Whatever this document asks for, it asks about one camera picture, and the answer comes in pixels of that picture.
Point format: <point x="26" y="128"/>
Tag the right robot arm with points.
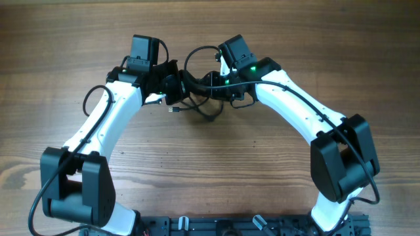
<point x="343" y="159"/>

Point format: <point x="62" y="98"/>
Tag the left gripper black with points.
<point x="179" y="94"/>

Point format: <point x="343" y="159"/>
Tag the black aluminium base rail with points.
<point x="357" y="225"/>

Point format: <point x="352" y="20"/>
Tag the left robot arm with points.
<point x="76" y="184"/>

